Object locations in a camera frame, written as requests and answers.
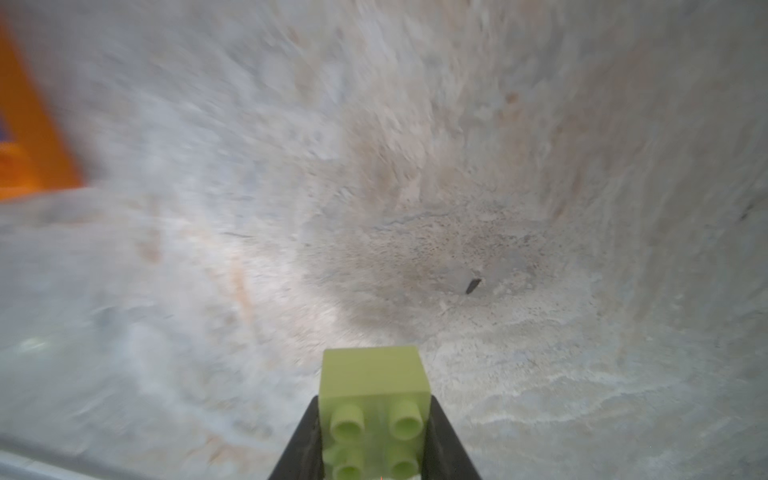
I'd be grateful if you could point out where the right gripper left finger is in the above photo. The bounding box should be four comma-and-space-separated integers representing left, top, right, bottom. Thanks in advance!
268, 396, 325, 480

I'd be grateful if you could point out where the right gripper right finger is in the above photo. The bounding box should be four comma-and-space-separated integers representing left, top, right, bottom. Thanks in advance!
421, 395, 481, 480

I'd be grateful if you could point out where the lime green lego brick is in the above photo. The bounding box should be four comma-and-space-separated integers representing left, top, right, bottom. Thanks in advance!
318, 346, 431, 480

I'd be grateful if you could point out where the orange lego brick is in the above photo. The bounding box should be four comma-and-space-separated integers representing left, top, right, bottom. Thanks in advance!
1, 27, 85, 201

